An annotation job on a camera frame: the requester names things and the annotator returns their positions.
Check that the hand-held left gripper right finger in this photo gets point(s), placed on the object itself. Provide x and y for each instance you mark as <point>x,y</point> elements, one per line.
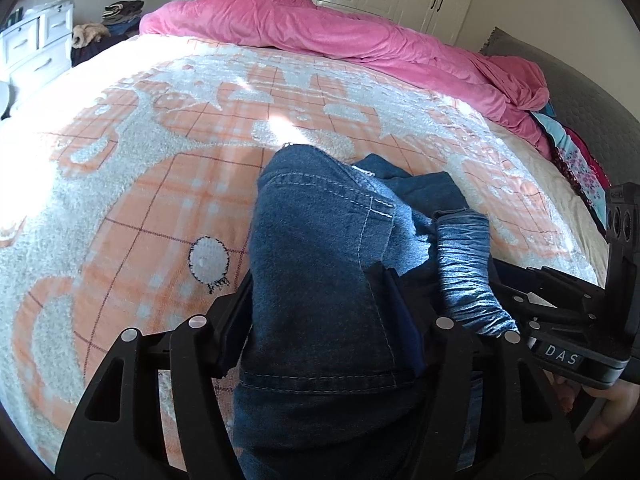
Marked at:
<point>407,330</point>

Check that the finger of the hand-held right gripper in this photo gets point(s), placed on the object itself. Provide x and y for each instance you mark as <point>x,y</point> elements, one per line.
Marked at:
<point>565,322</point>
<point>560,287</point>

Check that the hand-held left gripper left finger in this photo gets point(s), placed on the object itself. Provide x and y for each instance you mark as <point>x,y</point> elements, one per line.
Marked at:
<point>235,330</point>

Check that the blue denim pants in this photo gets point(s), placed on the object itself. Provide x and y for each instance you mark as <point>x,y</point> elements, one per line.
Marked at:
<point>320,260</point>

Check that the person's right hand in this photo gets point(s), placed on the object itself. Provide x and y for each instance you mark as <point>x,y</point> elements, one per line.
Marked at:
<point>615,410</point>

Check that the beige lace-trimmed bed sheet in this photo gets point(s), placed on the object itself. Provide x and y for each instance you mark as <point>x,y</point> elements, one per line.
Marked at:
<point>560,200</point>

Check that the floral patterned cloth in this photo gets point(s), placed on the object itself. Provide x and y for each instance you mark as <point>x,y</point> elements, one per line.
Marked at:
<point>580,175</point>

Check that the orange and white plush blanket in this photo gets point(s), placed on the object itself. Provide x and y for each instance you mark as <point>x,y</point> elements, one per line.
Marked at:
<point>150,185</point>

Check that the grey padded headboard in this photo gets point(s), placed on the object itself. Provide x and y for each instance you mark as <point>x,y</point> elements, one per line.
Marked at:
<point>575,80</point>

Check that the pink duvet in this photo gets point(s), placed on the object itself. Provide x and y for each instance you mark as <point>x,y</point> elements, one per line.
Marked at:
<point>350,35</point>

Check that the beige fluffy cloth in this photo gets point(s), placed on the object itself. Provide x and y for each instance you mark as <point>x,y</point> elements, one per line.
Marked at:
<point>90,34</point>

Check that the pile of dark clothes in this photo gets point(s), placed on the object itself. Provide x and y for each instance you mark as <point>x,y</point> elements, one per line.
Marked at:
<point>122,17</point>

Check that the white drawer chest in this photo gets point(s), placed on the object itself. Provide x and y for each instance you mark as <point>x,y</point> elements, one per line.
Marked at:
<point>35,45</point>

